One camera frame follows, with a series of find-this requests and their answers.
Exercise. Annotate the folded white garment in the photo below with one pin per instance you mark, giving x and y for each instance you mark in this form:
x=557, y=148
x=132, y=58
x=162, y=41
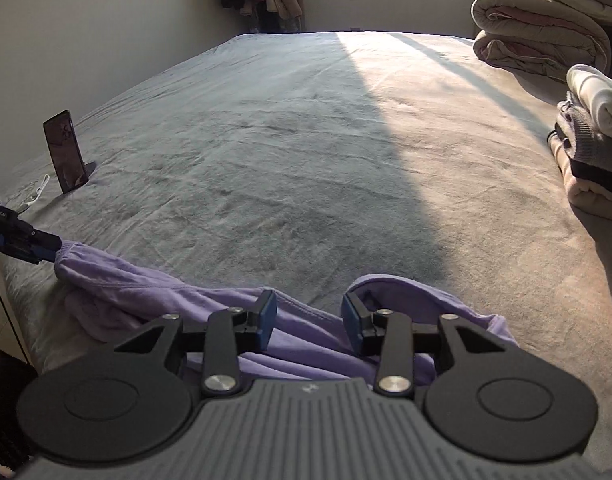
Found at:
x=601, y=100

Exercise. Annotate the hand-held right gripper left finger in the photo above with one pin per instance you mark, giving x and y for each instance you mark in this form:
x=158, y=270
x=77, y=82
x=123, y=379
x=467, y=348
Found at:
x=268, y=322

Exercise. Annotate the folded grey garment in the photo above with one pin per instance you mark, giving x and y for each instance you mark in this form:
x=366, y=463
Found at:
x=586, y=145

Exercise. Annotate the folded beige garment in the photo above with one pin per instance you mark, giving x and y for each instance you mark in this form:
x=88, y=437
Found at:
x=596, y=200

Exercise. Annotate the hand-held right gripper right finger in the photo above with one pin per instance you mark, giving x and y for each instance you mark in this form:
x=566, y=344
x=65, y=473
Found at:
x=350, y=325

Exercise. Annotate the black phone stand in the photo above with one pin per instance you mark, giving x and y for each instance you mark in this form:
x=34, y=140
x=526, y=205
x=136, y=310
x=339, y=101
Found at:
x=91, y=166

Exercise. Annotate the purple pants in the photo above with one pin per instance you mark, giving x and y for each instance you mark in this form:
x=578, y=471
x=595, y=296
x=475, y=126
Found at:
x=135, y=295

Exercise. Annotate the black smartphone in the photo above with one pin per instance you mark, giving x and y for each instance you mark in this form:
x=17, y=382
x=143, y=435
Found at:
x=65, y=150

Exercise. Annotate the folded beige pink quilt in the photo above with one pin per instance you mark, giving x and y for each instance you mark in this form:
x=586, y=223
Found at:
x=536, y=25

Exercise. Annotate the folded black garment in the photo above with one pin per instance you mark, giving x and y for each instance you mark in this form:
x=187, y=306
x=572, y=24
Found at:
x=596, y=177

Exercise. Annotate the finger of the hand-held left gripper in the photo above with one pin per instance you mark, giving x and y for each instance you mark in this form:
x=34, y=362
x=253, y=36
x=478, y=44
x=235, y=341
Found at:
x=35, y=255
x=45, y=240

